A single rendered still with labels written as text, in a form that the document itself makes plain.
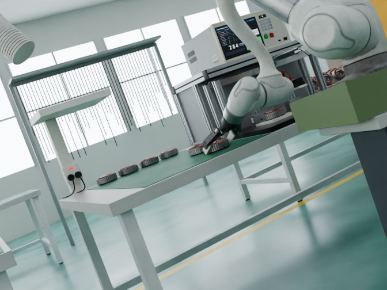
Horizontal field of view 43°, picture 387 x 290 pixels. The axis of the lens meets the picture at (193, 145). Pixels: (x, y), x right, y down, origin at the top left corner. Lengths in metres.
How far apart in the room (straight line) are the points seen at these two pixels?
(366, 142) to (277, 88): 0.44
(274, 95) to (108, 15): 7.42
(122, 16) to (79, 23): 0.82
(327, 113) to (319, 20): 0.32
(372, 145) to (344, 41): 0.41
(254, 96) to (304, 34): 0.46
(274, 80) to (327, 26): 0.55
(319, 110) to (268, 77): 0.37
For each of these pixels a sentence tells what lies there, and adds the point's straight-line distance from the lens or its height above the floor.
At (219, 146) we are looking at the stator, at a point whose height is 0.77.
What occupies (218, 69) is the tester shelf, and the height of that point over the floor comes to 1.10.
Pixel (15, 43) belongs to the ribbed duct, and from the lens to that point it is 2.80.
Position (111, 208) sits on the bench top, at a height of 0.73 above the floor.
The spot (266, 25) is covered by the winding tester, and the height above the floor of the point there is 1.24.
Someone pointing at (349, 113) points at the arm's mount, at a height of 0.78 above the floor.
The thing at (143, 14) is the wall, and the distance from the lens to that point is 9.43.
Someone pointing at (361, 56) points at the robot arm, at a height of 0.93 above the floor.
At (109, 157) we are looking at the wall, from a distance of 8.67.
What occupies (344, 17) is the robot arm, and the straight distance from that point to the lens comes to 1.48.
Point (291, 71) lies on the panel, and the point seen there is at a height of 0.97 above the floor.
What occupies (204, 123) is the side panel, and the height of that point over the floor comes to 0.86.
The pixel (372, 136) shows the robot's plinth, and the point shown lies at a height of 0.67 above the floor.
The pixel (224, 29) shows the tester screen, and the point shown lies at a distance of 2.50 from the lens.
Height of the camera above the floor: 0.96
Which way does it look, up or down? 4 degrees down
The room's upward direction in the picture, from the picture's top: 20 degrees counter-clockwise
